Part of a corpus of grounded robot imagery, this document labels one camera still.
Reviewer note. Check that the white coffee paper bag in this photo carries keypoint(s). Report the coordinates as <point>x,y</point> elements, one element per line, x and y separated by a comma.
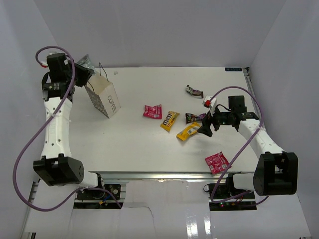
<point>102,93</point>

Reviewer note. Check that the yellow snack packet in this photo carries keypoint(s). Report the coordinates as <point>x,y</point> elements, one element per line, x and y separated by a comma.
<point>188,131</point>

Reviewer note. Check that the blue label right corner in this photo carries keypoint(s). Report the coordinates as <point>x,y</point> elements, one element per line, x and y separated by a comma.
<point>233,69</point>

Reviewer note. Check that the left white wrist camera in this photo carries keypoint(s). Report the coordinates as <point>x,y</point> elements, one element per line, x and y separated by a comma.
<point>56,60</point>

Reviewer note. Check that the aluminium table frame rail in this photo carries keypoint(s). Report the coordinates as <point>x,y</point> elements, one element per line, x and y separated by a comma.
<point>197,176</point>

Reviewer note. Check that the pink candy packet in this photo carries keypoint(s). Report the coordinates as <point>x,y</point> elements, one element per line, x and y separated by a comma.
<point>154,112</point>

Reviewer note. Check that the brown torn snack wrapper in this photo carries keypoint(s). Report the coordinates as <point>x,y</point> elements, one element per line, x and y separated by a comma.
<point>193,92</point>

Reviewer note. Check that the silver grey snack packet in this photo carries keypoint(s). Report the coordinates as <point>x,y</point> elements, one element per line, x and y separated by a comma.
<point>86,62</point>

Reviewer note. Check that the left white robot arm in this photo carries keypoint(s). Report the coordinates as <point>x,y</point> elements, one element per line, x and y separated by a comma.
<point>57,167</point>

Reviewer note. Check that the yellow M&M's packet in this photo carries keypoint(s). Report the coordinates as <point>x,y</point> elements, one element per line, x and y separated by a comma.
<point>169,120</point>

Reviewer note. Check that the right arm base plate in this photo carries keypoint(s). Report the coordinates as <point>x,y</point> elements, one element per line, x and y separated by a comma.
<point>243,203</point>

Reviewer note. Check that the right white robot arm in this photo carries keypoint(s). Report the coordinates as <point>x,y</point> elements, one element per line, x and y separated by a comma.
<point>276,172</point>

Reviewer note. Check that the dark purple M&M's packet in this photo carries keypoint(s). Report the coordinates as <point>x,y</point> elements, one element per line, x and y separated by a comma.
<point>190,118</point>

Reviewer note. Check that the red candy packet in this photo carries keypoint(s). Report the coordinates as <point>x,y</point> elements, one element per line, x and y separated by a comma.
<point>217,163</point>

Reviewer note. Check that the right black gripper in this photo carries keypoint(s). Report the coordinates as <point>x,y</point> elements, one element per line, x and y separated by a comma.
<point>207,122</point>

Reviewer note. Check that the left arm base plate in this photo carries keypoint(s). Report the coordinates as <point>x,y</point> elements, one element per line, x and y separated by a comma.
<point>115,189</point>

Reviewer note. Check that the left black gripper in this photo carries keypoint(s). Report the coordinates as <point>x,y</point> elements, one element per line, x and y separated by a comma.
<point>85,74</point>

